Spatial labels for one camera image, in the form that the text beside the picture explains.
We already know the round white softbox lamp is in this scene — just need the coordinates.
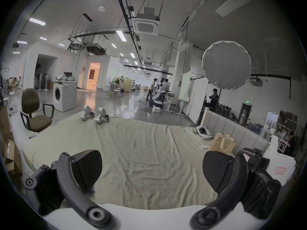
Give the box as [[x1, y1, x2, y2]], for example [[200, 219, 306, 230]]
[[201, 40, 252, 90]]

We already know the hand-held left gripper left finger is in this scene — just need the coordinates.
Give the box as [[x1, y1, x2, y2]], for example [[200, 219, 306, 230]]
[[24, 149, 117, 230]]

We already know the shelf with books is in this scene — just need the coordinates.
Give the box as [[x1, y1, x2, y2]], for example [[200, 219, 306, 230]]
[[275, 110, 299, 153]]

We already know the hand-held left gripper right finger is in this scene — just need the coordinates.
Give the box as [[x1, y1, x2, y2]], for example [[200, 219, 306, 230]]
[[190, 151, 281, 229]]

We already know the grey padded headboard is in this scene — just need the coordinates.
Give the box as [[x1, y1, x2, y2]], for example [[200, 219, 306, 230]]
[[202, 109, 269, 156]]

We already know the olive office chair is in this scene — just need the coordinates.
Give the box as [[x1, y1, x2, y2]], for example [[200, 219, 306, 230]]
[[20, 88, 55, 134]]

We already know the spare white hand-held gripper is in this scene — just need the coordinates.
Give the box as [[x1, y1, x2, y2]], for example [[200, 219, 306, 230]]
[[94, 107, 111, 125], [80, 105, 95, 122]]

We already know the white washing machine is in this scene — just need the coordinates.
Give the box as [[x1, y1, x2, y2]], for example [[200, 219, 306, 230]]
[[53, 73, 78, 113]]

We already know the white and black headset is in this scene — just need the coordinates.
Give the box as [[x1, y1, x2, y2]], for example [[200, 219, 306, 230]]
[[196, 126, 213, 140]]

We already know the beige paper bag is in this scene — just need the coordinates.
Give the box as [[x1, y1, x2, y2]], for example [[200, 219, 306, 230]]
[[207, 132, 237, 156]]

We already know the black bag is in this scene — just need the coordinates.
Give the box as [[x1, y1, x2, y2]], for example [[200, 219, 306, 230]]
[[236, 148, 271, 172]]

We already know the brown cardboard carton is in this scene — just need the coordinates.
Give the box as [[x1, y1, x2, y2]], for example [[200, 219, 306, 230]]
[[0, 106, 23, 175]]

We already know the white box with red label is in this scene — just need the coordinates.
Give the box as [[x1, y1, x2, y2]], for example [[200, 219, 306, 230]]
[[264, 136, 298, 187]]

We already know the white table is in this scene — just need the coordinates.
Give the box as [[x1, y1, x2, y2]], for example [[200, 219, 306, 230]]
[[165, 93, 185, 112]]

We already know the bed with beige sheet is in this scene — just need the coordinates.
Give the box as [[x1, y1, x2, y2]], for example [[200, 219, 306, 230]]
[[23, 111, 240, 211]]

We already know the group of people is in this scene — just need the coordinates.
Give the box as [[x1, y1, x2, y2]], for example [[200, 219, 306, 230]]
[[146, 78, 171, 103]]

